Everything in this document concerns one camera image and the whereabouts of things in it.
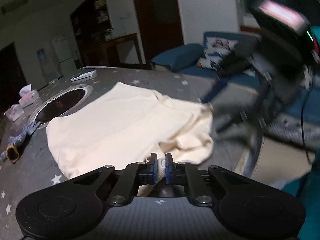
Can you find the dark wooden side table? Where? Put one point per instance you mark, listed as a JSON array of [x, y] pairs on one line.
[[117, 40]]

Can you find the open white tissue pack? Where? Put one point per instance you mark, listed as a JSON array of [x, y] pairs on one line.
[[25, 90]]

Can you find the pink white tissue box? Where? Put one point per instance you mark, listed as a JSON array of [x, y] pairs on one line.
[[30, 98], [14, 113]]

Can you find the blue sofa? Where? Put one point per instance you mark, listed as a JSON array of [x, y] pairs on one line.
[[185, 55]]

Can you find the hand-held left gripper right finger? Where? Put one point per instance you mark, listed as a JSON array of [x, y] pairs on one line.
[[167, 172]]

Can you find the white refrigerator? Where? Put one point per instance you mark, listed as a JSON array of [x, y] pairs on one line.
[[62, 52]]

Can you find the blue knit work glove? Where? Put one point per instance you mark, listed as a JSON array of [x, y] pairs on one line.
[[15, 140]]

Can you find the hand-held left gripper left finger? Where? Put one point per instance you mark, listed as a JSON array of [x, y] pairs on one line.
[[155, 172]]

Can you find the glass jar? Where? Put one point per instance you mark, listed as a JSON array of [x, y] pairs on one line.
[[108, 35]]

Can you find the wooden shelf cabinet with boxes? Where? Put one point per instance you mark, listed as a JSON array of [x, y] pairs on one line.
[[85, 22]]

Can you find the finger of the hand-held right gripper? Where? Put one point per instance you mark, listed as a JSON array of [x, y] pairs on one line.
[[237, 117], [216, 90]]

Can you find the cream fleece garment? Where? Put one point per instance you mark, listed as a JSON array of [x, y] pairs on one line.
[[112, 125]]

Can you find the dark wooden entrance door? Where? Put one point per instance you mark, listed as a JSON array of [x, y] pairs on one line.
[[10, 75]]

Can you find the round black induction cooktop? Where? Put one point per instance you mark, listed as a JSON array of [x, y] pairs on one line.
[[60, 105]]

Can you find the patterned sofa pillow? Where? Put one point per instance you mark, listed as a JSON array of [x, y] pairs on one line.
[[217, 51]]

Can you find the blue water bottle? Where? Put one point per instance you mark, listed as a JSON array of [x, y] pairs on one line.
[[42, 56]]

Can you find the wooden door with glass pane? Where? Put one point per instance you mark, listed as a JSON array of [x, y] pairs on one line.
[[160, 17]]

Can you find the white power strip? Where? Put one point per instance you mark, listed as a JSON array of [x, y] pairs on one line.
[[83, 76]]

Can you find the white water dispenser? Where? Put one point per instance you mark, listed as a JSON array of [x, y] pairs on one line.
[[51, 71]]

